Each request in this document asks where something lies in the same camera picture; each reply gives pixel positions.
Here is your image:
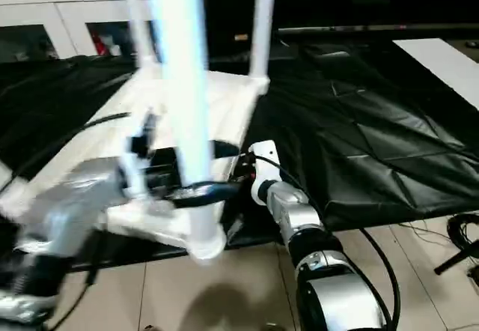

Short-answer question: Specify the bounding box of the white plastic table top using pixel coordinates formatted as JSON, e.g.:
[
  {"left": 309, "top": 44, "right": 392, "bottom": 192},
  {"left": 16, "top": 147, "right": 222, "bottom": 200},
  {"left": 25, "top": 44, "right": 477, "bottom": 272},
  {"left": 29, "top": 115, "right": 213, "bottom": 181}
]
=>
[{"left": 0, "top": 55, "right": 272, "bottom": 261}]

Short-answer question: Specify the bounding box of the white plastic table leg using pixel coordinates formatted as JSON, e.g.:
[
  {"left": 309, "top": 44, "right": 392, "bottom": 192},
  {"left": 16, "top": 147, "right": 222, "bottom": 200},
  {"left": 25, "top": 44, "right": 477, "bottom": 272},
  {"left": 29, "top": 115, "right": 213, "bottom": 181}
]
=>
[
  {"left": 248, "top": 0, "right": 278, "bottom": 85},
  {"left": 120, "top": 0, "right": 159, "bottom": 70},
  {"left": 0, "top": 160, "right": 34, "bottom": 219},
  {"left": 144, "top": 0, "right": 226, "bottom": 261}
]

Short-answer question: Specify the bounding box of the black mat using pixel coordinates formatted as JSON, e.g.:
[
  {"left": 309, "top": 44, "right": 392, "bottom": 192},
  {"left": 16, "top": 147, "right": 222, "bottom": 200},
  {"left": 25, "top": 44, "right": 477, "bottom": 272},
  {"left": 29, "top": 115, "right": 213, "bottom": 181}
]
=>
[{"left": 0, "top": 42, "right": 479, "bottom": 272}]

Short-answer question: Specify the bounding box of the white cabinet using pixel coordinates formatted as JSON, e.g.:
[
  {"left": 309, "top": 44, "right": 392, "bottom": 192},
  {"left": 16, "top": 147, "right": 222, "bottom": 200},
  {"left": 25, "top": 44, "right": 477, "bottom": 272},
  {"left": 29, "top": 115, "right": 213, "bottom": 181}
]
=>
[{"left": 0, "top": 0, "right": 165, "bottom": 62}]

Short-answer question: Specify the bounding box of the dark metal rod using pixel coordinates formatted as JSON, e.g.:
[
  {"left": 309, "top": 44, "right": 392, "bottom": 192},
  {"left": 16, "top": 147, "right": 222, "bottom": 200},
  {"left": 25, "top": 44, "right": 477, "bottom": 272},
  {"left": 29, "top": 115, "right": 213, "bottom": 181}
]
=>
[{"left": 278, "top": 23, "right": 479, "bottom": 35}]

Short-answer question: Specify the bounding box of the white flat panel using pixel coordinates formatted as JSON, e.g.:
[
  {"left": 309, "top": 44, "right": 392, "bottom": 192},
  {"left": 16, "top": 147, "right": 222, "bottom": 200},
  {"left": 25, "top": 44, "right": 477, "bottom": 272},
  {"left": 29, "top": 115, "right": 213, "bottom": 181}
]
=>
[{"left": 391, "top": 38, "right": 479, "bottom": 109}]

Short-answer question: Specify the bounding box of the black stand rod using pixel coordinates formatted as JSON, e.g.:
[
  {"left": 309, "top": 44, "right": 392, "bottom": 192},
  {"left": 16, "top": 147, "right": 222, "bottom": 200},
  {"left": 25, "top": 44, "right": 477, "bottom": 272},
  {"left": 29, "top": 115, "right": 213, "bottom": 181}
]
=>
[{"left": 433, "top": 246, "right": 479, "bottom": 276}]

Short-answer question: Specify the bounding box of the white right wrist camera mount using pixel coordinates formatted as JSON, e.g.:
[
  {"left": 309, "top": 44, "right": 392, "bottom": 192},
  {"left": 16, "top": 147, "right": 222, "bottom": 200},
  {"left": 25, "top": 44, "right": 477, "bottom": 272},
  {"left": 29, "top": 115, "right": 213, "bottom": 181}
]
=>
[{"left": 250, "top": 140, "right": 285, "bottom": 207}]

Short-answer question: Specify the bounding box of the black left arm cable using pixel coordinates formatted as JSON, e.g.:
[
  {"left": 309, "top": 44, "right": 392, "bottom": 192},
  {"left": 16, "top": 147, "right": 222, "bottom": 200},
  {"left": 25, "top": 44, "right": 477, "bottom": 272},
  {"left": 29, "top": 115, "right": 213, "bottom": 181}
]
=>
[{"left": 7, "top": 110, "right": 132, "bottom": 330}]

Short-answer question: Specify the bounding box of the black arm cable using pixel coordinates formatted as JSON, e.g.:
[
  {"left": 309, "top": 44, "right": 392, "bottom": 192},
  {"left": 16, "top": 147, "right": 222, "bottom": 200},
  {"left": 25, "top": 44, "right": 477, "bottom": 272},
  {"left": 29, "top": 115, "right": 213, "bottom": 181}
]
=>
[
  {"left": 254, "top": 154, "right": 402, "bottom": 331},
  {"left": 7, "top": 110, "right": 132, "bottom": 330}
]

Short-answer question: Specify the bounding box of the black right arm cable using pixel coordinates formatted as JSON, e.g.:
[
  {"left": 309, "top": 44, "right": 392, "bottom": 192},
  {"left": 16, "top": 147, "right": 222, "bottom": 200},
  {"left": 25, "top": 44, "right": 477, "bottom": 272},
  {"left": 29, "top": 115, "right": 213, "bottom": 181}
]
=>
[{"left": 254, "top": 154, "right": 402, "bottom": 331}]

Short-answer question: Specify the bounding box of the black floor cable bundle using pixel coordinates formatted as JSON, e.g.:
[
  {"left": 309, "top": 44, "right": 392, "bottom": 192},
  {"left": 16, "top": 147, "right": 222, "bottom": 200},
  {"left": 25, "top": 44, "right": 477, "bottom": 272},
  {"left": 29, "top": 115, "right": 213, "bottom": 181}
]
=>
[{"left": 447, "top": 213, "right": 479, "bottom": 250}]

